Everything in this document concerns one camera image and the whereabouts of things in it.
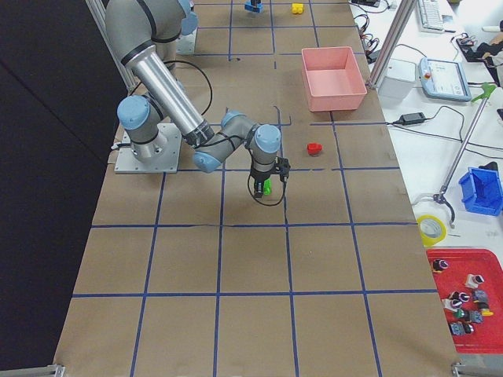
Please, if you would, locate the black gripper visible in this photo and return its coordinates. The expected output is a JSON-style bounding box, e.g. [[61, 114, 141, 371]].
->
[[250, 156, 291, 198]]

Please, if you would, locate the blue toy block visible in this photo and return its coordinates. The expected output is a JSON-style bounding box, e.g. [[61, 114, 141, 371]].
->
[[244, 0, 263, 13]]

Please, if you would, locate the green toy block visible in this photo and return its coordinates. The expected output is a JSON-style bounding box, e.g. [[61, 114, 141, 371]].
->
[[263, 178, 272, 196]]

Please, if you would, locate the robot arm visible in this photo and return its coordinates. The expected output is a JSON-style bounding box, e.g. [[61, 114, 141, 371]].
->
[[105, 1, 290, 200]]

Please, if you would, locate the pink plastic box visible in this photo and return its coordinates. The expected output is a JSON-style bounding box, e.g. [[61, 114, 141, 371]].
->
[[301, 46, 367, 112]]

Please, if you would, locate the white box device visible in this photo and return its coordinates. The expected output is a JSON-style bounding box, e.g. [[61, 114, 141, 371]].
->
[[378, 58, 417, 100]]

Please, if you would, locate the yellow toy block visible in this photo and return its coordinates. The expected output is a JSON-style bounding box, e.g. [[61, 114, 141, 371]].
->
[[291, 2, 304, 15]]

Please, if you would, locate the red toy block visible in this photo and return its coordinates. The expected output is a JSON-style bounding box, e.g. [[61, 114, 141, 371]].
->
[[307, 143, 323, 156]]

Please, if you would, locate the black power adapter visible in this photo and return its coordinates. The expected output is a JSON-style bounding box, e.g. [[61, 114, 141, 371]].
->
[[398, 112, 427, 126]]

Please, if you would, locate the white keyboard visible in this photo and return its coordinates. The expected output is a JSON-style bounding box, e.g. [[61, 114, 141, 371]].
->
[[417, 0, 444, 33]]

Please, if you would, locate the yellow tape roll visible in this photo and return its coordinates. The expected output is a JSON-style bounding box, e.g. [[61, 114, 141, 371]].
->
[[417, 214, 447, 247]]

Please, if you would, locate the metal reach grabber tool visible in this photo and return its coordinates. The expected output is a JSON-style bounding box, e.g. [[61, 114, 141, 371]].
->
[[412, 82, 497, 229]]

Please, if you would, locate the teach pendant tablet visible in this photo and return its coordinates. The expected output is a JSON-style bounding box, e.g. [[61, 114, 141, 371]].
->
[[418, 57, 472, 102]]

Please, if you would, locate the blue storage bin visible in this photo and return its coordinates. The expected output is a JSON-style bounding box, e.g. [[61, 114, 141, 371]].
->
[[458, 161, 502, 216]]

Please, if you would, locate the red plastic tray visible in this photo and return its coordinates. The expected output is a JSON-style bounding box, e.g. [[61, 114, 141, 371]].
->
[[427, 248, 502, 354]]

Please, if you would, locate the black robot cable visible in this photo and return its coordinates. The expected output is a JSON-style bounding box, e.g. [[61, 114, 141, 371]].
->
[[163, 59, 215, 117]]

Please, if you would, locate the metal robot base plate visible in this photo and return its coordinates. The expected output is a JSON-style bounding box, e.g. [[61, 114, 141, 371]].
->
[[114, 123, 182, 174]]

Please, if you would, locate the aluminium frame post right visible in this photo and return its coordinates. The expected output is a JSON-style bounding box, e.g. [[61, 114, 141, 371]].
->
[[366, 0, 416, 89]]

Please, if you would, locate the aluminium frame post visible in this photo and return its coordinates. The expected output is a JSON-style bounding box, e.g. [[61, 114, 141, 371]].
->
[[366, 0, 416, 89], [86, 0, 138, 91]]

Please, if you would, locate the aluminium frame post left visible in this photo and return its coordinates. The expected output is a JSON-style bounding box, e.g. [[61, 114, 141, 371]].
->
[[86, 0, 138, 91]]

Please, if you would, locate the white push button switch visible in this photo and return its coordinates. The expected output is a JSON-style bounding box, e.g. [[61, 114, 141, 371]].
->
[[464, 274, 485, 289]]

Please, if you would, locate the green push button switch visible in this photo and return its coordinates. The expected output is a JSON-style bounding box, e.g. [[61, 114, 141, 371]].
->
[[454, 309, 469, 320]]

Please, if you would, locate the blue grey switch block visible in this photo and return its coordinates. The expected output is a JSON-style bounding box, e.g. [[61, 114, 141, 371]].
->
[[449, 321, 475, 336]]

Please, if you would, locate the grey switch yellow cap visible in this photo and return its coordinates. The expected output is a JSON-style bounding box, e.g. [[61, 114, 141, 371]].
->
[[472, 289, 494, 317]]

